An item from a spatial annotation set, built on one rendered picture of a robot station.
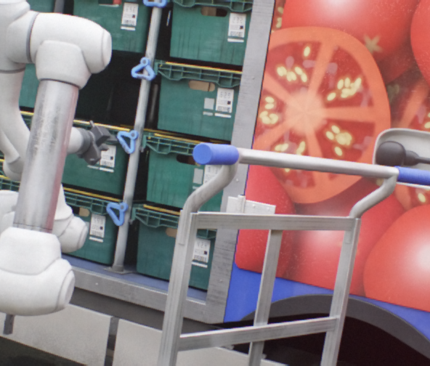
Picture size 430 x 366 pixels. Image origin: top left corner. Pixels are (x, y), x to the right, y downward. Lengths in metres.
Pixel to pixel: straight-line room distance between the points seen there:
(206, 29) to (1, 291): 1.43
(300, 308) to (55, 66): 1.17
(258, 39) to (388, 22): 0.44
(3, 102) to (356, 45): 1.12
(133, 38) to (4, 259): 1.42
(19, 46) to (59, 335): 1.40
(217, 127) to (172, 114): 0.19
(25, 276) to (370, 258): 1.13
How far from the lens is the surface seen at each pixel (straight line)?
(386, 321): 2.72
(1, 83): 2.27
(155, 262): 3.21
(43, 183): 2.12
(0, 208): 2.44
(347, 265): 1.98
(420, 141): 2.69
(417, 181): 1.96
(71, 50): 2.14
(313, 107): 2.76
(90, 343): 3.20
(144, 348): 3.08
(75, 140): 2.86
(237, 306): 2.89
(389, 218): 2.68
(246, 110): 2.85
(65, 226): 2.39
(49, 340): 3.31
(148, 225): 3.18
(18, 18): 2.21
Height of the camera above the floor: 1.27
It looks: 4 degrees down
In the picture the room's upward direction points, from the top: 9 degrees clockwise
